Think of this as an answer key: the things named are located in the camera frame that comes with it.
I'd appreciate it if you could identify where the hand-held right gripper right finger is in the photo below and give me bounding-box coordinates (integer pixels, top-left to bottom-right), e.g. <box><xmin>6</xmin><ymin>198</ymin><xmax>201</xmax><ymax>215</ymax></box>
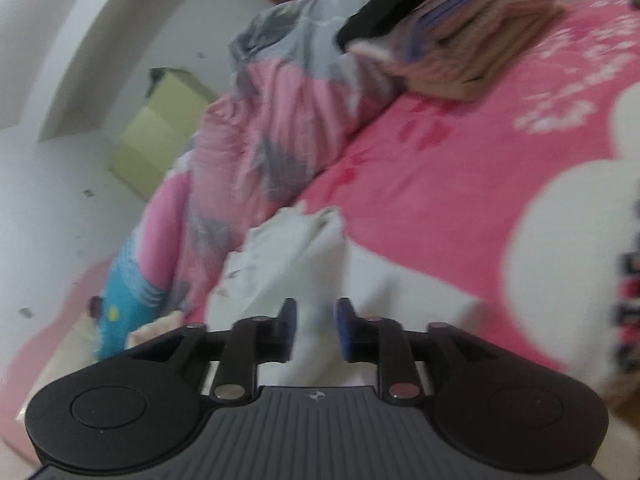
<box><xmin>336</xmin><ymin>298</ymin><xmax>531</xmax><ymax>404</ymax></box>

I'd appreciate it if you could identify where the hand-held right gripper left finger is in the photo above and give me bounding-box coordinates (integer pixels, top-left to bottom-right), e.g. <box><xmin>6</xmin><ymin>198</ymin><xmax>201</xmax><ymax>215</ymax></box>
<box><xmin>105</xmin><ymin>298</ymin><xmax>297</xmax><ymax>404</ymax></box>

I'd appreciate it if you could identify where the white shirt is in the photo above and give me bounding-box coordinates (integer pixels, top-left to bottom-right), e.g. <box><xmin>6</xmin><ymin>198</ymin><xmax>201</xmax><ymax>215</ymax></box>
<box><xmin>205</xmin><ymin>205</ymin><xmax>481</xmax><ymax>391</ymax></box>

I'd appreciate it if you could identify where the stack of folded clothes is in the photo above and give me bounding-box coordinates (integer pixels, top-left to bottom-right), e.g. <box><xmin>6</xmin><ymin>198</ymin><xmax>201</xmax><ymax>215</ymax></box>
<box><xmin>400</xmin><ymin>0</ymin><xmax>568</xmax><ymax>101</ymax></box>

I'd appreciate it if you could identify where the cream fleece garment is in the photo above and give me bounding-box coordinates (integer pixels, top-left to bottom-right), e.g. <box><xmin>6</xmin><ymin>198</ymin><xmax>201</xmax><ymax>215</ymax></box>
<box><xmin>125</xmin><ymin>310</ymin><xmax>186</xmax><ymax>351</ymax></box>

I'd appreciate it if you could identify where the blue pink cartoon pillow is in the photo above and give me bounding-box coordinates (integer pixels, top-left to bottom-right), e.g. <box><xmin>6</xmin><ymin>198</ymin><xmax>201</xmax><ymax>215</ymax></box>
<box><xmin>90</xmin><ymin>150</ymin><xmax>201</xmax><ymax>361</ymax></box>

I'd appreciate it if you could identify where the pink floral blanket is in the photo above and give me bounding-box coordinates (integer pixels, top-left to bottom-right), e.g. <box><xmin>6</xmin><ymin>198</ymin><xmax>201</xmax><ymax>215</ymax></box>
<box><xmin>200</xmin><ymin>0</ymin><xmax>640</xmax><ymax>411</ymax></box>

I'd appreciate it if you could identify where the pink grey quilt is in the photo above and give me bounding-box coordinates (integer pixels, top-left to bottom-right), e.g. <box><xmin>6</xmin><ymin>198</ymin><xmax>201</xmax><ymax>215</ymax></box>
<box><xmin>165</xmin><ymin>0</ymin><xmax>401</xmax><ymax>311</ymax></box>

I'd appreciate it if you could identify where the pale yellow wardrobe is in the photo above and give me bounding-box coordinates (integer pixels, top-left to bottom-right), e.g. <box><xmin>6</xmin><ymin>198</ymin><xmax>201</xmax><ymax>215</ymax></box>
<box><xmin>109</xmin><ymin>67</ymin><xmax>218</xmax><ymax>201</ymax></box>

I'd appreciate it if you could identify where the black folded garment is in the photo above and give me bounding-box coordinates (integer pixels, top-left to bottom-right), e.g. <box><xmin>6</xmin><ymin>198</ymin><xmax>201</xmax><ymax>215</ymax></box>
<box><xmin>337</xmin><ymin>0</ymin><xmax>481</xmax><ymax>53</ymax></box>

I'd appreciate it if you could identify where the pink headboard frame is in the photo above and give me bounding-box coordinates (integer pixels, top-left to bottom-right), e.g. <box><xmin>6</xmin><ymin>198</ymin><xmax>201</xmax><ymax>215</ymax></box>
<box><xmin>0</xmin><ymin>255</ymin><xmax>116</xmax><ymax>461</ymax></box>

